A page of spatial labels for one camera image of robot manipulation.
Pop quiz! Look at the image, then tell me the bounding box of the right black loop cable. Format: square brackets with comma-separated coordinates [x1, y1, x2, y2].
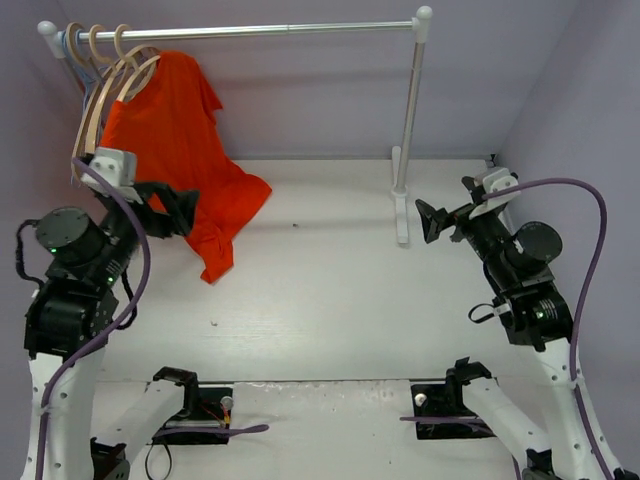
[467, 302, 504, 324]

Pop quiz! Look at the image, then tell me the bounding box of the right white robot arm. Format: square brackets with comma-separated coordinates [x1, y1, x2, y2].
[411, 174, 632, 479]

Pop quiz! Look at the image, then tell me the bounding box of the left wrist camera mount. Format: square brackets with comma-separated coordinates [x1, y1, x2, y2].
[88, 147, 142, 204]

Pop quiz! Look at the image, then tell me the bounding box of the blue wire hanger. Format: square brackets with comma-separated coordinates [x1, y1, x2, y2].
[58, 30, 101, 186]

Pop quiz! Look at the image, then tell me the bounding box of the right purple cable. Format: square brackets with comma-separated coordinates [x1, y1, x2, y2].
[399, 177, 614, 480]

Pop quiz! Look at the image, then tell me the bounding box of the black loop cable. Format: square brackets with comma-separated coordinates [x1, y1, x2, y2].
[467, 302, 504, 324]
[14, 218, 46, 289]

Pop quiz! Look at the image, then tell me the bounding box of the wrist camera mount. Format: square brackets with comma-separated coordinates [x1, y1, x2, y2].
[88, 147, 142, 204]
[469, 167, 520, 219]

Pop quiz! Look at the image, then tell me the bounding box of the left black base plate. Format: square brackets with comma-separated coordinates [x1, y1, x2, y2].
[157, 384, 233, 446]

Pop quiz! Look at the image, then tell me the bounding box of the orange t shirt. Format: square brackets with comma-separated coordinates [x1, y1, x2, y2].
[100, 51, 272, 284]

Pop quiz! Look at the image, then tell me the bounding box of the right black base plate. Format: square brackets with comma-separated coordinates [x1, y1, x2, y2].
[411, 382, 494, 441]

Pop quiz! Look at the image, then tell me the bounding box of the wooden hanger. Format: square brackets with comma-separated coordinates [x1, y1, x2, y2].
[61, 22, 116, 159]
[84, 53, 133, 155]
[114, 24, 160, 102]

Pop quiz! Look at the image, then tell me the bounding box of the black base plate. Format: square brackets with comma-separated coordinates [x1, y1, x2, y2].
[157, 384, 233, 446]
[411, 382, 494, 441]

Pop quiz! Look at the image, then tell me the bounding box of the left black loop cable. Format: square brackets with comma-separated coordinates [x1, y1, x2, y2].
[14, 218, 46, 289]

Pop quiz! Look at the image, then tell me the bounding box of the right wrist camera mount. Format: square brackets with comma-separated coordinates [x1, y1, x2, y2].
[469, 167, 520, 219]

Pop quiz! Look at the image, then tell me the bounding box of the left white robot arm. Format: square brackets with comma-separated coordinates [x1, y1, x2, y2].
[22, 182, 199, 479]

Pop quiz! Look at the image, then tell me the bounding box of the silver white clothes rack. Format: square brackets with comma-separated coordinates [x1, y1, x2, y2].
[36, 5, 434, 246]

